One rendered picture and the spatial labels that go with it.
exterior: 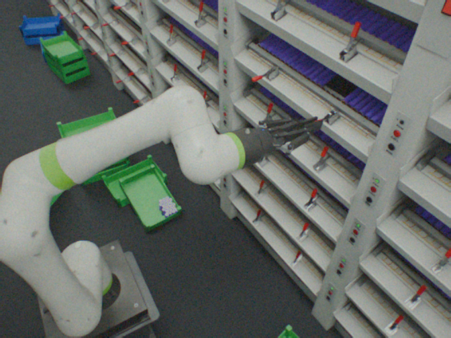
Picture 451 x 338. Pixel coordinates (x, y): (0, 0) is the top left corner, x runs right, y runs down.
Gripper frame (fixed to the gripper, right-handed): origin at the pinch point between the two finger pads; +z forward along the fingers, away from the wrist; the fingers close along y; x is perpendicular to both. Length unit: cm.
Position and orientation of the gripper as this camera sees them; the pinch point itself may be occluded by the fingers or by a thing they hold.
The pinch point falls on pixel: (309, 125)
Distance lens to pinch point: 111.5
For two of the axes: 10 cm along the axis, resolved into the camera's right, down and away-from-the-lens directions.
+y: 5.6, 5.9, -5.7
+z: 8.2, -2.9, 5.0
